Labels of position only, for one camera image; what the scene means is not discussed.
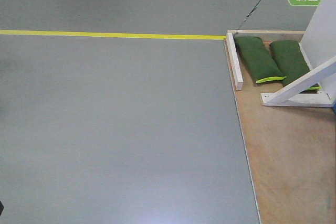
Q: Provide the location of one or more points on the yellow floor tape line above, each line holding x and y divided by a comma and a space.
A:
111, 35

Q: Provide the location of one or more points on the plywood base platform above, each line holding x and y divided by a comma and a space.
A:
290, 149

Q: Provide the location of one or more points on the white wooden door frame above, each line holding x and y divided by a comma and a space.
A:
317, 87

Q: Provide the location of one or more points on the white wooden edge beam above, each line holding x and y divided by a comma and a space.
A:
234, 61

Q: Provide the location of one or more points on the blue door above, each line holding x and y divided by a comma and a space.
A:
334, 108

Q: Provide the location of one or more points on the green sandbag left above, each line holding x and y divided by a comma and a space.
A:
258, 60

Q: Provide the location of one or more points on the green sandbag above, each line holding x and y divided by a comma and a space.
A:
290, 60
258, 60

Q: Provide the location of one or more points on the green sandbag right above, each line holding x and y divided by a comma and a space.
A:
290, 60

